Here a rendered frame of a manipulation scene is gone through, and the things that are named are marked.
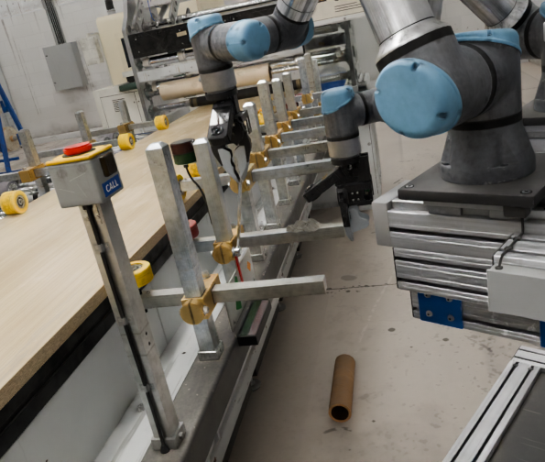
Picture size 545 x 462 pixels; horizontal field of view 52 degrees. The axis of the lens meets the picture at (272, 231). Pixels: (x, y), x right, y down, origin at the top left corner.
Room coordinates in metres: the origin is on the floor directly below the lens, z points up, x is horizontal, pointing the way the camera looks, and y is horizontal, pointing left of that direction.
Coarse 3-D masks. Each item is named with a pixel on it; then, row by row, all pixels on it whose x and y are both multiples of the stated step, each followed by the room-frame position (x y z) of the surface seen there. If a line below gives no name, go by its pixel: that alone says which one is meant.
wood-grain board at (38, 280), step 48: (144, 144) 2.84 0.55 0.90; (48, 192) 2.13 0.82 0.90; (144, 192) 1.81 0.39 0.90; (192, 192) 1.68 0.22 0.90; (0, 240) 1.59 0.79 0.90; (48, 240) 1.49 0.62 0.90; (144, 240) 1.32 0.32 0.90; (0, 288) 1.19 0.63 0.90; (48, 288) 1.13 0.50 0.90; (96, 288) 1.07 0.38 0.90; (0, 336) 0.93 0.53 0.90; (48, 336) 0.89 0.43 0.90; (0, 384) 0.76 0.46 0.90
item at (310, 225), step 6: (300, 222) 1.28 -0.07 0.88; (306, 222) 1.29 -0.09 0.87; (312, 222) 1.26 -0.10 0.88; (318, 222) 1.29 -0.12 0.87; (288, 228) 1.28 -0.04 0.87; (294, 228) 1.26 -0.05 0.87; (300, 228) 1.26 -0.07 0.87; (306, 228) 1.26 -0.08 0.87; (312, 228) 1.25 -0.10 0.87; (318, 228) 1.25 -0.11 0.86
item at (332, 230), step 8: (328, 224) 1.28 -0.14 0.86; (336, 224) 1.26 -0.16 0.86; (248, 232) 1.33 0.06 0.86; (256, 232) 1.32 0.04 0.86; (264, 232) 1.31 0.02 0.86; (272, 232) 1.30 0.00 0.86; (280, 232) 1.29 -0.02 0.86; (288, 232) 1.28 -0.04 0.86; (304, 232) 1.27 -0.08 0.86; (312, 232) 1.26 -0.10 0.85; (320, 232) 1.26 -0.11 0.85; (328, 232) 1.25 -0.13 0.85; (336, 232) 1.25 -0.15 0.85; (344, 232) 1.25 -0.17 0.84; (200, 240) 1.35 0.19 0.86; (208, 240) 1.33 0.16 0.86; (240, 240) 1.31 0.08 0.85; (248, 240) 1.30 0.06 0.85; (256, 240) 1.30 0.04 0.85; (264, 240) 1.29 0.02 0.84; (272, 240) 1.29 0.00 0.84; (280, 240) 1.28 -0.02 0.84; (288, 240) 1.28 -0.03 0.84; (296, 240) 1.27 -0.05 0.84; (304, 240) 1.27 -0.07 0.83; (200, 248) 1.34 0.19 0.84; (208, 248) 1.33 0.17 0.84
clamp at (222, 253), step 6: (234, 228) 1.35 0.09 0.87; (234, 234) 1.31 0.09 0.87; (234, 240) 1.29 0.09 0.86; (216, 246) 1.26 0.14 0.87; (222, 246) 1.25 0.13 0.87; (228, 246) 1.26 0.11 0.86; (234, 246) 1.28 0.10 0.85; (216, 252) 1.25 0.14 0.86; (222, 252) 1.25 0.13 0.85; (228, 252) 1.25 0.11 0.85; (216, 258) 1.25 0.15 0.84; (222, 258) 1.25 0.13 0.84; (228, 258) 1.25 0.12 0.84; (234, 258) 1.26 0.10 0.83
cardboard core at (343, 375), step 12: (336, 360) 1.87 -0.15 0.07; (348, 360) 1.84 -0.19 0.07; (336, 372) 1.78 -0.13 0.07; (348, 372) 1.77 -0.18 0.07; (336, 384) 1.71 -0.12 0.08; (348, 384) 1.70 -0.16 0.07; (336, 396) 1.64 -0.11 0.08; (348, 396) 1.64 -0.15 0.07; (336, 408) 1.65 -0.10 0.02; (348, 408) 1.59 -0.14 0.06; (336, 420) 1.60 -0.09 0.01
